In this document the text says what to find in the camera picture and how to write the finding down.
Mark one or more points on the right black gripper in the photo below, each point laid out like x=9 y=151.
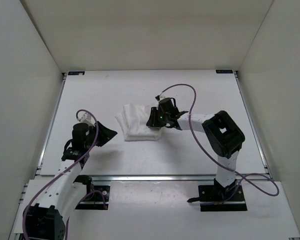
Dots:
x=153 y=121

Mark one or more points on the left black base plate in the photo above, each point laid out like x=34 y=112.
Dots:
x=99 y=200

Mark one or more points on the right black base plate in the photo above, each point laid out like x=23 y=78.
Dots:
x=210 y=200

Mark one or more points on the right blue corner label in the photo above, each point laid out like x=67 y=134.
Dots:
x=224 y=71

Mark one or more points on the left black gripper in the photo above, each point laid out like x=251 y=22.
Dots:
x=106 y=133

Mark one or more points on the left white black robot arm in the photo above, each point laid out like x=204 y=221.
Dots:
x=46 y=217

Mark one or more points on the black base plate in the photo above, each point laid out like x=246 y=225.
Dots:
x=99 y=200
x=210 y=200

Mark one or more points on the aluminium table edge rail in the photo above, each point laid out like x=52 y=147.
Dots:
x=153 y=178

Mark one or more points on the white fabric skirt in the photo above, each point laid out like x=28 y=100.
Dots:
x=132 y=120

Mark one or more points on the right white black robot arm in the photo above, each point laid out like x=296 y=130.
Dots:
x=223 y=134

